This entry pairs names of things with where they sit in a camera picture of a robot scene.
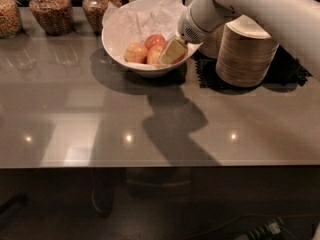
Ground left yellow red apple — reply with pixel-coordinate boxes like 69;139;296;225
124;42;148;64

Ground back stack paper bowls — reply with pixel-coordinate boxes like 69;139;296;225
199;25;224;59

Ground glass cereal jar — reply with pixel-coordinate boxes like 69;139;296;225
0;0;22;38
29;0;73;36
82;0;122;34

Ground black power strip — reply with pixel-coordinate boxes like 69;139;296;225
233;219;297;240

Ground black woven mat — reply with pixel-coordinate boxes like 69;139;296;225
194;46;312;89

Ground middle front yellow apple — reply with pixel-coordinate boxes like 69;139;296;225
147;45;164;67

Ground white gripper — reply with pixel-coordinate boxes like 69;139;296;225
160;0;234;66

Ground middle glass cereal jar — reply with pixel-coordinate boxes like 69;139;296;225
29;0;73;36

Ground front stack paper bowls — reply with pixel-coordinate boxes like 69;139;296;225
216;16;279;88

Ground stack paper bowls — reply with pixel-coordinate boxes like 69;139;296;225
199;25;224;59
216;16;279;88

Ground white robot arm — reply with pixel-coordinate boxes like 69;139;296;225
160;0;320;79

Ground white ceramic bowl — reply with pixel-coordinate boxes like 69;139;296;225
101;0;203;79

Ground right glass cereal jar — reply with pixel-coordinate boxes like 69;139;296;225
82;0;122;34

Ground left glass cereal jar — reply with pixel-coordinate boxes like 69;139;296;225
0;0;22;38

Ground back red apple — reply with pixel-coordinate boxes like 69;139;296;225
144;34;166;50

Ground white tissue paper liner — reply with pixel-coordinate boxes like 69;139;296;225
102;0;203;60

